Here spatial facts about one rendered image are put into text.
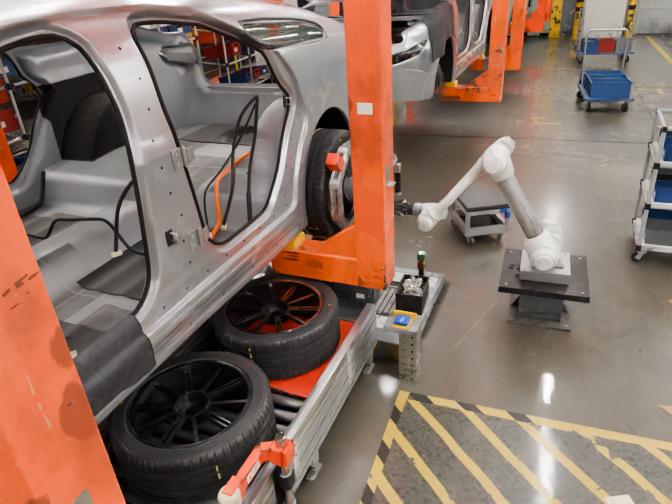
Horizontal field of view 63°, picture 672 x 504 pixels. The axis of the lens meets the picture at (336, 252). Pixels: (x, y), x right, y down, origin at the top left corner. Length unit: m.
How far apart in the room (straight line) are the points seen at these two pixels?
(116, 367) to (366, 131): 1.44
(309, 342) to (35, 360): 1.76
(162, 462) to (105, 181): 1.89
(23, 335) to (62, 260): 1.82
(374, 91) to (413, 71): 3.21
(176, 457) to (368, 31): 1.84
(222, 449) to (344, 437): 0.82
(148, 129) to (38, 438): 1.21
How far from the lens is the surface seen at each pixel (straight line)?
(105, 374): 1.98
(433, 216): 3.28
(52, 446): 1.15
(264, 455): 2.15
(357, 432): 2.84
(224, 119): 4.81
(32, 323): 1.04
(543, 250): 3.19
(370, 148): 2.56
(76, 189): 3.71
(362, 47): 2.47
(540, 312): 3.60
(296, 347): 2.64
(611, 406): 3.16
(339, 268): 2.90
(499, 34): 6.60
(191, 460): 2.17
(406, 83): 5.68
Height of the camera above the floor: 2.06
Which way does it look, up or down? 28 degrees down
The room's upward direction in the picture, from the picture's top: 4 degrees counter-clockwise
